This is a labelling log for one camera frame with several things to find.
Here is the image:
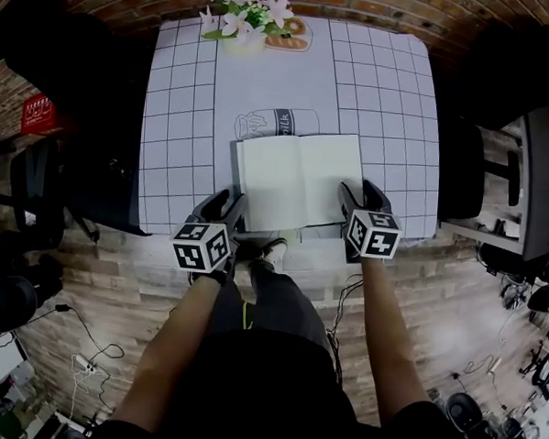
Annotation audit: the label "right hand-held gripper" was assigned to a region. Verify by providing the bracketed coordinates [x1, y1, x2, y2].
[334, 178, 405, 268]

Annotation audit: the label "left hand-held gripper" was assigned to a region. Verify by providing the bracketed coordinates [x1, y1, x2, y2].
[169, 186, 248, 279]

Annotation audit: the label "grey notebook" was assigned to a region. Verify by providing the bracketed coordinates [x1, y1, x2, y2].
[230, 127, 367, 240]

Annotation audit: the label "person's right forearm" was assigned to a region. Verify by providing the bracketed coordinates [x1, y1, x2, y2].
[353, 258, 438, 430]

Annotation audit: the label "person's left forearm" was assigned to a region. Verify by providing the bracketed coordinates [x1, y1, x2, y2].
[111, 269, 222, 436]

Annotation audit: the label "person's right shoe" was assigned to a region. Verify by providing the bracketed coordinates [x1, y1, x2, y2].
[258, 236, 289, 273]

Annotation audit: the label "person's dark trousers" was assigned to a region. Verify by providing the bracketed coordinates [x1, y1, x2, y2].
[207, 256, 342, 351]

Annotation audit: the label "white grid tablecloth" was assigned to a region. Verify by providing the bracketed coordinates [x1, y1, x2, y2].
[134, 7, 450, 251]

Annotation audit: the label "black office chair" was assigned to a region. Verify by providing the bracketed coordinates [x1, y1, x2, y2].
[0, 0, 154, 236]
[433, 14, 549, 229]

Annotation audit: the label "grey desk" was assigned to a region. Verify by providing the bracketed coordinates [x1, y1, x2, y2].
[514, 105, 549, 264]

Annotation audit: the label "black side chair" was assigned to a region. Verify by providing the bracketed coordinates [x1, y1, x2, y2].
[5, 135, 70, 252]

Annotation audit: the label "person's black shirt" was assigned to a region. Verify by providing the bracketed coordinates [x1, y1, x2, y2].
[88, 321, 480, 439]

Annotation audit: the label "white flowers in pot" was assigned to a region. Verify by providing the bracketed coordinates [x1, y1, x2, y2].
[196, 0, 296, 60]

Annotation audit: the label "white power strip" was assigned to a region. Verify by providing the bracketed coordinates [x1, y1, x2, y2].
[71, 353, 98, 375]

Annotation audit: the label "red box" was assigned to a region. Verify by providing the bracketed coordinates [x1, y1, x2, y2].
[20, 93, 56, 136]

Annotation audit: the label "black green helmet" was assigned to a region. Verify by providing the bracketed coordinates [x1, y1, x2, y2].
[526, 284, 549, 314]

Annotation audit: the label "black round helmet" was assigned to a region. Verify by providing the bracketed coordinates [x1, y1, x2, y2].
[0, 275, 41, 335]

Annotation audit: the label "black cable with adapter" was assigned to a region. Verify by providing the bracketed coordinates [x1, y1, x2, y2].
[50, 302, 128, 390]

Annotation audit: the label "white cable with adapter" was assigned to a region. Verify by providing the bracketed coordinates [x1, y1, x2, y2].
[466, 306, 519, 377]

